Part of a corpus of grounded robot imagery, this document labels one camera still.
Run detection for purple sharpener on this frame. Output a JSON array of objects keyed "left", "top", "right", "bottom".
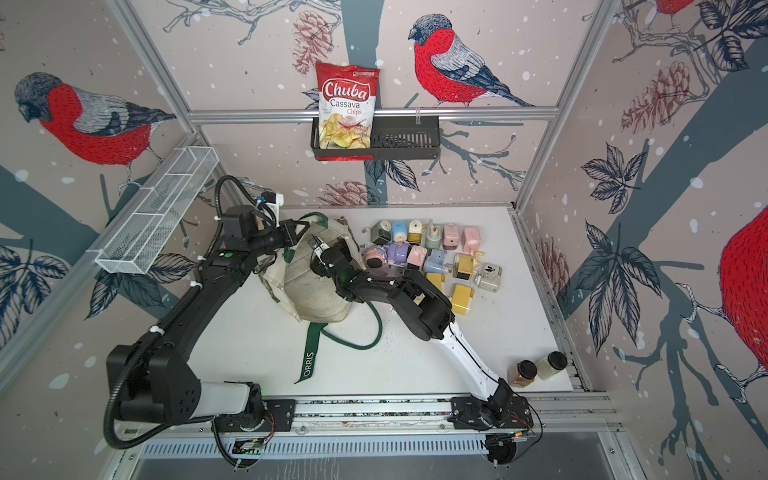
[{"left": 386, "top": 242, "right": 411, "bottom": 267}]

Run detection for canvas tote bag green handles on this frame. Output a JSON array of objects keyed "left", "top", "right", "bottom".
[{"left": 259, "top": 212, "right": 383, "bottom": 383}]

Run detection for brown spice jar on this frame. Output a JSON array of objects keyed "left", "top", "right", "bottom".
[{"left": 507, "top": 360, "right": 538, "bottom": 388}]

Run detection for grey blue sharpener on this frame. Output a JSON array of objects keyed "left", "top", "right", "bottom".
[{"left": 424, "top": 248, "right": 446, "bottom": 274}]

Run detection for yellow black square sharpener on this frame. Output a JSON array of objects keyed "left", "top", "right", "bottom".
[{"left": 452, "top": 252, "right": 484, "bottom": 281}]

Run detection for white wire mesh basket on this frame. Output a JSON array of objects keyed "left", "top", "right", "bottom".
[{"left": 95, "top": 146, "right": 219, "bottom": 274}]

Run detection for cream white sharpener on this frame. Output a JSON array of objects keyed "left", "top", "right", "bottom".
[{"left": 473, "top": 263, "right": 503, "bottom": 292}]

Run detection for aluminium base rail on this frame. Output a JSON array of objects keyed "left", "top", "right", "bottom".
[{"left": 139, "top": 393, "right": 621, "bottom": 466}]

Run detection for black wall basket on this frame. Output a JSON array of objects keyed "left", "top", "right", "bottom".
[{"left": 310, "top": 116, "right": 441, "bottom": 161}]

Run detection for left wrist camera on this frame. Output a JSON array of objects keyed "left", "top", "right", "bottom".
[{"left": 257, "top": 191, "right": 284, "bottom": 214}]

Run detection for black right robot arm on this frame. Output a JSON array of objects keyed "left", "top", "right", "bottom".
[{"left": 309, "top": 236, "right": 534, "bottom": 431}]

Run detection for pale green sharpener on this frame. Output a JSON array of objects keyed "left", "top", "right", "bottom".
[{"left": 423, "top": 221, "right": 443, "bottom": 251}]

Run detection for pink face sharpener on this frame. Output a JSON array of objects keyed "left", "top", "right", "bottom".
[{"left": 363, "top": 245, "right": 388, "bottom": 270}]

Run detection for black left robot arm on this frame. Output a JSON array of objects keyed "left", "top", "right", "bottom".
[{"left": 103, "top": 175, "right": 310, "bottom": 450}]

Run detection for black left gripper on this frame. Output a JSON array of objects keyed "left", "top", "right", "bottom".
[{"left": 247, "top": 219, "right": 310, "bottom": 259}]

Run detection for red cassava chips bag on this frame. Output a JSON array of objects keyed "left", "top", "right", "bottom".
[{"left": 312, "top": 62, "right": 380, "bottom": 161}]

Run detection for pink square sharpener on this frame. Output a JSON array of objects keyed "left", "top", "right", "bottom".
[{"left": 461, "top": 226, "right": 482, "bottom": 256}]

